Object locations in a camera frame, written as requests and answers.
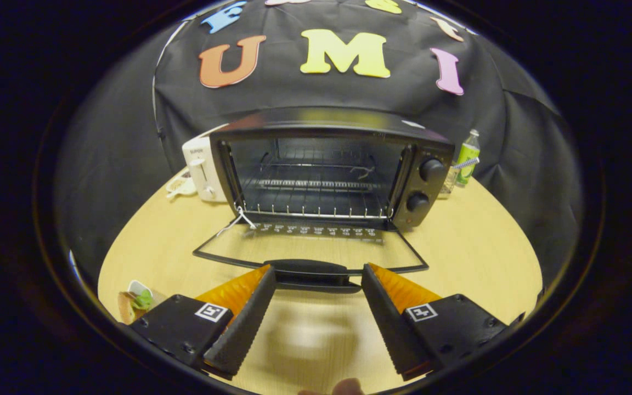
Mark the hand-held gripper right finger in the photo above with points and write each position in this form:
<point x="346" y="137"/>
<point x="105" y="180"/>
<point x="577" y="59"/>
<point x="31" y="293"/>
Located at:
<point x="390" y="323"/>

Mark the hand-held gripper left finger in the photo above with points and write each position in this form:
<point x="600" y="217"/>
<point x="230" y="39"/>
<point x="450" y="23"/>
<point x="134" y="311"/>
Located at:
<point x="247" y="323"/>

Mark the lettuce sandwich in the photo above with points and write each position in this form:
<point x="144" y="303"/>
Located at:
<point x="132" y="307"/>

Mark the black toaster oven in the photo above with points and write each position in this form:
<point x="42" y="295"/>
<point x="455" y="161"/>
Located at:
<point x="428" y="189"/>

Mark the white pop-up toaster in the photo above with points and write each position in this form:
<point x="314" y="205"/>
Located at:
<point x="198" y="170"/>

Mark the white plate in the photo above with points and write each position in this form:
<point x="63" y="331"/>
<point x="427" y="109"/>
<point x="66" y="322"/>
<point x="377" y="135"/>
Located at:
<point x="138" y="286"/>

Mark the blue white striped stick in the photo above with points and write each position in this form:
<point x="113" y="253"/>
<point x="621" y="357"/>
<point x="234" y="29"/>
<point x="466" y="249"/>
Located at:
<point x="465" y="163"/>

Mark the green drink bottle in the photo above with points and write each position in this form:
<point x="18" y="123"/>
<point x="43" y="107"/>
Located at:
<point x="467" y="156"/>

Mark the black backdrop cloth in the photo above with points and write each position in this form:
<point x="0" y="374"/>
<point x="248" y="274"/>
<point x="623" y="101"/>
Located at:
<point x="294" y="93"/>

